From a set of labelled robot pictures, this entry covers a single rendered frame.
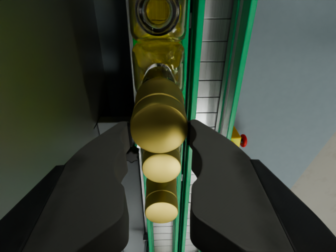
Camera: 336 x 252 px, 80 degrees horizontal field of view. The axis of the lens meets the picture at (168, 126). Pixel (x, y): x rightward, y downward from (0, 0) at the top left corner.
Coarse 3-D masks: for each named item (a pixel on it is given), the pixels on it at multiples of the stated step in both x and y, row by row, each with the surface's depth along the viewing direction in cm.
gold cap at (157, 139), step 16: (160, 80) 14; (144, 96) 12; (160, 96) 11; (176, 96) 12; (144, 112) 11; (160, 112) 11; (176, 112) 11; (144, 128) 11; (160, 128) 11; (176, 128) 11; (144, 144) 12; (160, 144) 12; (176, 144) 12
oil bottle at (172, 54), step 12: (132, 48) 21; (144, 48) 20; (156, 48) 20; (168, 48) 20; (180, 48) 21; (132, 60) 21; (144, 60) 20; (156, 60) 20; (168, 60) 20; (180, 60) 20; (144, 72) 20; (180, 72) 21; (180, 84) 21
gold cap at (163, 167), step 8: (144, 152) 18; (152, 152) 17; (168, 152) 17; (176, 152) 17; (144, 160) 17; (152, 160) 17; (160, 160) 17; (168, 160) 17; (176, 160) 17; (144, 168) 17; (152, 168) 17; (160, 168) 17; (168, 168) 17; (176, 168) 17; (152, 176) 18; (160, 176) 18; (168, 176) 18; (176, 176) 18
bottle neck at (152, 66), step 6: (150, 66) 19; (156, 66) 18; (162, 66) 19; (150, 72) 17; (156, 72) 16; (162, 72) 17; (168, 72) 18; (144, 78) 17; (150, 78) 16; (168, 78) 16
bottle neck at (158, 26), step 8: (136, 0) 13; (144, 0) 13; (168, 0) 13; (176, 0) 13; (136, 8) 13; (144, 8) 15; (176, 8) 13; (136, 16) 13; (144, 16) 14; (168, 16) 16; (176, 16) 13; (144, 24) 13; (152, 24) 15; (160, 24) 16; (168, 24) 13; (152, 32) 14; (160, 32) 14; (168, 32) 14
